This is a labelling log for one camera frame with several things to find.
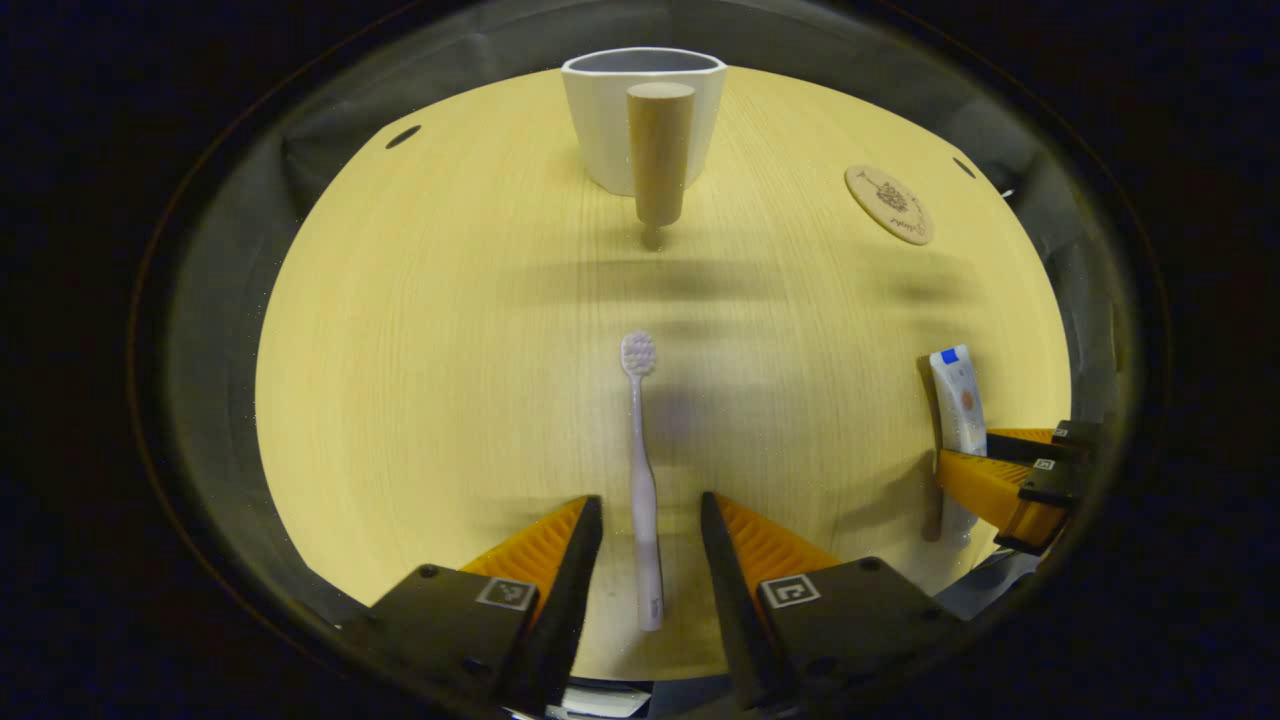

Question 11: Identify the pale pink toothbrush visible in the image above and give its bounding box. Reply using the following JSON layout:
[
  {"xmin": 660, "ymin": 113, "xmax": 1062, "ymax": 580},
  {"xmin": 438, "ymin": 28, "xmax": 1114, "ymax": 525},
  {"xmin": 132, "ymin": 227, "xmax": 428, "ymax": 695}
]
[{"xmin": 620, "ymin": 332, "xmax": 666, "ymax": 633}]

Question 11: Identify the white toothpaste tube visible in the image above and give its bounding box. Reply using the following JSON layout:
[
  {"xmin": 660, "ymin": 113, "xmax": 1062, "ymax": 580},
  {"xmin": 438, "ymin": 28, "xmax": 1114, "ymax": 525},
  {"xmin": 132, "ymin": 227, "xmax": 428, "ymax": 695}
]
[{"xmin": 918, "ymin": 345, "xmax": 991, "ymax": 546}]

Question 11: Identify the white cup with wooden handle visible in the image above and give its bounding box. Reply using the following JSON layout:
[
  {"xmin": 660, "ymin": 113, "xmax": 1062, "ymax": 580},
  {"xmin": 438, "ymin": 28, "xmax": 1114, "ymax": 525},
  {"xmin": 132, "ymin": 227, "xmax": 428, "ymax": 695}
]
[{"xmin": 561, "ymin": 47, "xmax": 728, "ymax": 251}]

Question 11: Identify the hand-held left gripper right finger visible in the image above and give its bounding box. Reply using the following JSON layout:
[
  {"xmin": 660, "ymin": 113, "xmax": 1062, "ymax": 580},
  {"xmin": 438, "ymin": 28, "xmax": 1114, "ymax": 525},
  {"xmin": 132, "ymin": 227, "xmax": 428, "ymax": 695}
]
[{"xmin": 699, "ymin": 490, "xmax": 967, "ymax": 712}]

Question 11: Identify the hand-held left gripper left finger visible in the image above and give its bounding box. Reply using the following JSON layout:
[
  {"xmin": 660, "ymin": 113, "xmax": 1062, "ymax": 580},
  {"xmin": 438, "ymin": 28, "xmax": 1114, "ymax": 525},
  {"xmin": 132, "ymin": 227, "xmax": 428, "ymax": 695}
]
[{"xmin": 338, "ymin": 494, "xmax": 605, "ymax": 717}]

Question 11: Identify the round cork coaster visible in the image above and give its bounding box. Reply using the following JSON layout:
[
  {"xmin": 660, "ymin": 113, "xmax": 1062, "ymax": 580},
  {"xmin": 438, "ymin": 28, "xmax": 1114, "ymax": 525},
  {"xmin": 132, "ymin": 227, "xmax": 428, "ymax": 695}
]
[{"xmin": 845, "ymin": 165, "xmax": 936, "ymax": 246}]

